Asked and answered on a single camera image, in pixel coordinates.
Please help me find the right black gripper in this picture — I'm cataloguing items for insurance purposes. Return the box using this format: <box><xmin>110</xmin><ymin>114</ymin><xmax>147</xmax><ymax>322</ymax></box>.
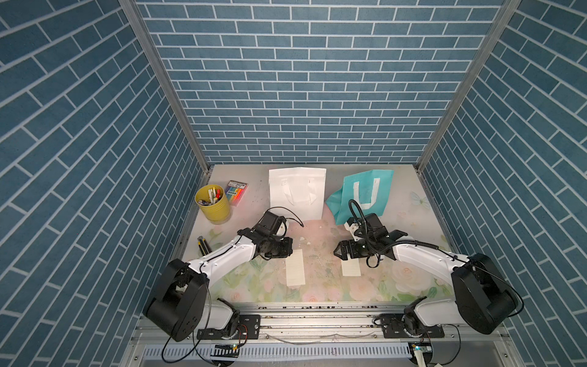
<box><xmin>332</xmin><ymin>239</ymin><xmax>375</xmax><ymax>258</ymax></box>

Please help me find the short white receipt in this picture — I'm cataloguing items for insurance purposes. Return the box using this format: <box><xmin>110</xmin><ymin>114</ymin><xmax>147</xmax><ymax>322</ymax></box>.
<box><xmin>341</xmin><ymin>258</ymin><xmax>362</xmax><ymax>277</ymax></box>

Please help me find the long white receipt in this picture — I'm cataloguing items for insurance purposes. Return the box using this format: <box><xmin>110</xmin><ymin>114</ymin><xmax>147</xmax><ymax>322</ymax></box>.
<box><xmin>286</xmin><ymin>249</ymin><xmax>306</xmax><ymax>287</ymax></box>

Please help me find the white paper bag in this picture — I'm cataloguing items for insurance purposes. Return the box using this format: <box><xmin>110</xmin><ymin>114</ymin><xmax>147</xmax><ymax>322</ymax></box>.
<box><xmin>268</xmin><ymin>168</ymin><xmax>327</xmax><ymax>222</ymax></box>

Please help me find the teal paper bag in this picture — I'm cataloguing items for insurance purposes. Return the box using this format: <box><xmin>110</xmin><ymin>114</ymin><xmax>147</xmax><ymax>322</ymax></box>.
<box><xmin>326</xmin><ymin>170</ymin><xmax>394</xmax><ymax>226</ymax></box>

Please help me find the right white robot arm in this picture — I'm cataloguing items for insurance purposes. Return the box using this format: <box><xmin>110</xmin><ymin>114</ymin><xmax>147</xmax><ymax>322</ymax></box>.
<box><xmin>333</xmin><ymin>229</ymin><xmax>524</xmax><ymax>337</ymax></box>

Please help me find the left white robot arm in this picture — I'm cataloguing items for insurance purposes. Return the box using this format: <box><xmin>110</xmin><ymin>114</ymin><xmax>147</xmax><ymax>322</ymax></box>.
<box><xmin>143</xmin><ymin>228</ymin><xmax>293</xmax><ymax>342</ymax></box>

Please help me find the colourful sticky notes pack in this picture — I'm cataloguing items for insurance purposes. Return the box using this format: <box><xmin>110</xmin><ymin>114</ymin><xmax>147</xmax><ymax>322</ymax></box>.
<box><xmin>225</xmin><ymin>180</ymin><xmax>248</xmax><ymax>206</ymax></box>

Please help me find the yellow black utility knife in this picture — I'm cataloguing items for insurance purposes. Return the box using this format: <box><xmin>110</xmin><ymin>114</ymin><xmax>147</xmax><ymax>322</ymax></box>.
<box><xmin>197</xmin><ymin>236</ymin><xmax>212</xmax><ymax>256</ymax></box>

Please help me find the yellow pen cup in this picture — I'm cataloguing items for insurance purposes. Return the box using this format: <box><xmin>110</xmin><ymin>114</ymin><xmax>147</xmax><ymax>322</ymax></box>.
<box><xmin>194</xmin><ymin>184</ymin><xmax>231</xmax><ymax>224</ymax></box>

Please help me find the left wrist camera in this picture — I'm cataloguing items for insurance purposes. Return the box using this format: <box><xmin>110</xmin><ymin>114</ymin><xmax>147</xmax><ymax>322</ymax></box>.
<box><xmin>254</xmin><ymin>211</ymin><xmax>287</xmax><ymax>237</ymax></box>

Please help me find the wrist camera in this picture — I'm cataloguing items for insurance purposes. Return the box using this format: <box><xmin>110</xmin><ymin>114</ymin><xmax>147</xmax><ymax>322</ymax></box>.
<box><xmin>254</xmin><ymin>211</ymin><xmax>287</xmax><ymax>237</ymax></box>
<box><xmin>344</xmin><ymin>213</ymin><xmax>388</xmax><ymax>242</ymax></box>

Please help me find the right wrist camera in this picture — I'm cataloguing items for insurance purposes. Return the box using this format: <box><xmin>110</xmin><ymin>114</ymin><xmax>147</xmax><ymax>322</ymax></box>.
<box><xmin>344</xmin><ymin>213</ymin><xmax>388</xmax><ymax>242</ymax></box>

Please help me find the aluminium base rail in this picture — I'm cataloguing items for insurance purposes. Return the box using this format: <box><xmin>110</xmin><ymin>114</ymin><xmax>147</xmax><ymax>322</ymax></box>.
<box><xmin>121</xmin><ymin>302</ymin><xmax>523</xmax><ymax>366</ymax></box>

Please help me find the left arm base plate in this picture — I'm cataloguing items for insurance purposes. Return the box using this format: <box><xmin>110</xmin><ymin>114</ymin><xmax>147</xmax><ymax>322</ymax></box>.
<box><xmin>197</xmin><ymin>314</ymin><xmax>261</xmax><ymax>340</ymax></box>

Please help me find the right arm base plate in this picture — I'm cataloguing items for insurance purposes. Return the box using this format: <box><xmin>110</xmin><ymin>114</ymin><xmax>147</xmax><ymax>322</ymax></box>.
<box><xmin>373</xmin><ymin>313</ymin><xmax>445</xmax><ymax>339</ymax></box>

